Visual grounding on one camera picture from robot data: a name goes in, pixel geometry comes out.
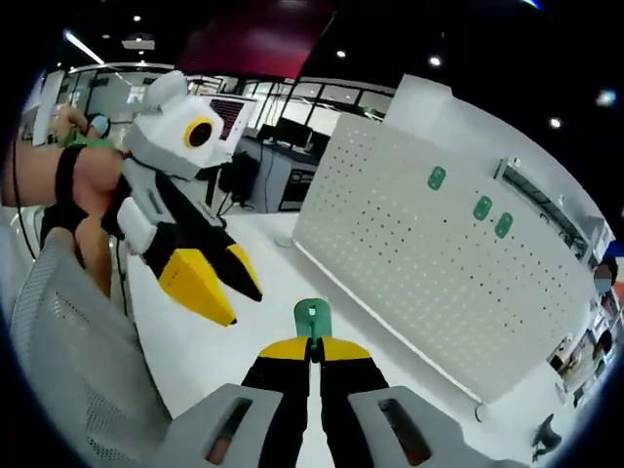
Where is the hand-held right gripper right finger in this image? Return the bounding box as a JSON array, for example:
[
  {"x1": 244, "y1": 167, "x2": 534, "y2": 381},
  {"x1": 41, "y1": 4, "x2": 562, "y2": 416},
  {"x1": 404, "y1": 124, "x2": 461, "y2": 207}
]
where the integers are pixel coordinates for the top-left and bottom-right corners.
[{"x1": 319, "y1": 339, "x2": 464, "y2": 468}]

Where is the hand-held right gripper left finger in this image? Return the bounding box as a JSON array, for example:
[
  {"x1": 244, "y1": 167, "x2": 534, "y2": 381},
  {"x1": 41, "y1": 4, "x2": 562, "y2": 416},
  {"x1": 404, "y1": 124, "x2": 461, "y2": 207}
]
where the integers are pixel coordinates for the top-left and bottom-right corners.
[{"x1": 163, "y1": 336, "x2": 313, "y2": 468}]

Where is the white perforated mounting plate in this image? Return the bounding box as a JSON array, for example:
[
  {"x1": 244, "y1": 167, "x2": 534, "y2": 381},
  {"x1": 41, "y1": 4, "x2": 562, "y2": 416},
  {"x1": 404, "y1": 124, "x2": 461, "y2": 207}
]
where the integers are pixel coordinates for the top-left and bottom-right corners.
[{"x1": 275, "y1": 112, "x2": 608, "y2": 423}]

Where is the person's left hand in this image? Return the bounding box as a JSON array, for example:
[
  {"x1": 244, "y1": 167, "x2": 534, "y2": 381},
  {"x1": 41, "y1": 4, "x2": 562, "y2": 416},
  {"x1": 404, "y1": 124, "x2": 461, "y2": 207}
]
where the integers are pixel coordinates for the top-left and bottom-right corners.
[{"x1": 72, "y1": 148, "x2": 129, "y2": 296}]

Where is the white appliance with dark grille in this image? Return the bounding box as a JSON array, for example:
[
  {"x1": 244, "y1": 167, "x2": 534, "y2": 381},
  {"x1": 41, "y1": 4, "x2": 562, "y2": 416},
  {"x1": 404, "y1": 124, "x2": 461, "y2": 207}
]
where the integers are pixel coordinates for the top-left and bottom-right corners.
[{"x1": 207, "y1": 96, "x2": 255, "y2": 157}]

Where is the grey equipment cart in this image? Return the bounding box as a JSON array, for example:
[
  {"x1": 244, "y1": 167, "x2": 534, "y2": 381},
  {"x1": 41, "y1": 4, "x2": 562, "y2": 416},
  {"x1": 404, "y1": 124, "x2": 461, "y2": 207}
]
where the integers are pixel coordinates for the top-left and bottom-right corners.
[{"x1": 238, "y1": 135, "x2": 326, "y2": 214}]

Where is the grey mesh office chair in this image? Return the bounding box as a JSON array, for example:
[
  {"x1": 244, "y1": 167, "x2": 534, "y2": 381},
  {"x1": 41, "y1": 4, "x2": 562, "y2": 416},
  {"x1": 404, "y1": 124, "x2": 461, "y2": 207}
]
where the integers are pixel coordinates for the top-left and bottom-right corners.
[{"x1": 9, "y1": 228, "x2": 173, "y2": 468}]

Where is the black swivel chair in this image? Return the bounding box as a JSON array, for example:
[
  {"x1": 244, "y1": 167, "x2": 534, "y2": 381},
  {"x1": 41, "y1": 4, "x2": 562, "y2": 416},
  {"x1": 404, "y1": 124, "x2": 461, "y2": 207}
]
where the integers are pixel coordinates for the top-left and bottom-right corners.
[{"x1": 530, "y1": 412, "x2": 565, "y2": 462}]

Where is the group of ceiling downlights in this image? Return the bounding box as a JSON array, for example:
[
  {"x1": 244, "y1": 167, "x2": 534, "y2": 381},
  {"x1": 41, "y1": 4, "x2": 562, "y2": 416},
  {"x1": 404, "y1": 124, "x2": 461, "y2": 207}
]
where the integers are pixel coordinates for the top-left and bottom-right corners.
[{"x1": 131, "y1": 14, "x2": 616, "y2": 129}]

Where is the black wrist strap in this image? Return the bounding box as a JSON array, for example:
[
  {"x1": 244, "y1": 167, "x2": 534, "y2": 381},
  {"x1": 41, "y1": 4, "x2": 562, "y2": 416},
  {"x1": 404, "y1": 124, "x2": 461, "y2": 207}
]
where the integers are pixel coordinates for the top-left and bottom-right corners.
[{"x1": 54, "y1": 144, "x2": 92, "y2": 220}]

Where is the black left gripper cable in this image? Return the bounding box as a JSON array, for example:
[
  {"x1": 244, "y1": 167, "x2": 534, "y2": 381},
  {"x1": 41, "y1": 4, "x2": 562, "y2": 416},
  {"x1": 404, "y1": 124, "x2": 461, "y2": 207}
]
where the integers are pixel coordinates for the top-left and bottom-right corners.
[{"x1": 10, "y1": 139, "x2": 132, "y2": 316}]

